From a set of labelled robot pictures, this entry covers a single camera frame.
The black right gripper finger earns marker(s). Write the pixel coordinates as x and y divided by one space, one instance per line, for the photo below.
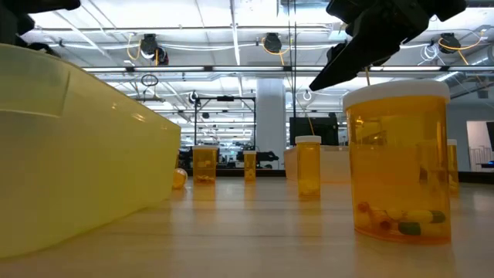
347 62

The large amber bottle with capsules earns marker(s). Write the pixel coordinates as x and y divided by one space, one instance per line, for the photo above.
397 162

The slim amber pill bottle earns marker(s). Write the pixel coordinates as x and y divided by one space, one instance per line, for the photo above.
249 166

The amber bottle with round tablets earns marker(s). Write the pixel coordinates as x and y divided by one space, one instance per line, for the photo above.
454 166

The medium wide amber pill bottle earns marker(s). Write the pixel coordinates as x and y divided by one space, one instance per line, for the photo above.
204 164

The small amber pill bottle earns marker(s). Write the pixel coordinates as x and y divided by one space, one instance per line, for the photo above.
180 178

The translucent peach plastic bin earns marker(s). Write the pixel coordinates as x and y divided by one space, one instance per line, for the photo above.
333 164

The tall amber pill bottle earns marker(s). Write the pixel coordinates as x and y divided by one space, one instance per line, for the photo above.
308 170

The translucent yellow plastic bin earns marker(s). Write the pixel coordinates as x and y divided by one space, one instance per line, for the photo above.
77 154

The black cabinet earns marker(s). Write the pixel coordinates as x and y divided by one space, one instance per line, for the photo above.
316 131

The white concrete pillar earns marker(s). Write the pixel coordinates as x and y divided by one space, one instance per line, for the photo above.
270 116

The long LED light bar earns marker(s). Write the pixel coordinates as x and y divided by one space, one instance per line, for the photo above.
247 68

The distant black machine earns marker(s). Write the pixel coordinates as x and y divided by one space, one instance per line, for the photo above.
268 156

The silver ventilation duct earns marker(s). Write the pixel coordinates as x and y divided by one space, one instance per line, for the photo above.
469 77

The black metal frame rig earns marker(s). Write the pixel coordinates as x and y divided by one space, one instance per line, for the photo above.
225 98

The white wall board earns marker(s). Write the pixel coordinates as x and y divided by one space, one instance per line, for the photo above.
476 143

